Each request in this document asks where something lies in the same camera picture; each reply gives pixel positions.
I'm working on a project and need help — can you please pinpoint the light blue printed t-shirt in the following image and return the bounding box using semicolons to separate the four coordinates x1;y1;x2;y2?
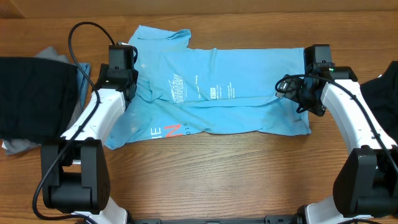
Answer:
106;26;310;149

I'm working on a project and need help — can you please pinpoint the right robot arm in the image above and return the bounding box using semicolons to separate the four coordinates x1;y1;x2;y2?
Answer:
294;45;397;223

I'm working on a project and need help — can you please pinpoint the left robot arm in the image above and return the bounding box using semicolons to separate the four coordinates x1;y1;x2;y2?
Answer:
38;43;138;223

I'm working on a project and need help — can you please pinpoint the black t-shirt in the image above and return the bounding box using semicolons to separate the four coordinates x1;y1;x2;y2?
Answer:
361;61;397;142

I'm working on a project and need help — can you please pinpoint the folded grey garment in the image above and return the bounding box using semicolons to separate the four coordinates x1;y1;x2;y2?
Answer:
2;46;84;156

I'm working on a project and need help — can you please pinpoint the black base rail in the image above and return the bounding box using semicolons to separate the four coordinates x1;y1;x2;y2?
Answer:
127;215;304;224

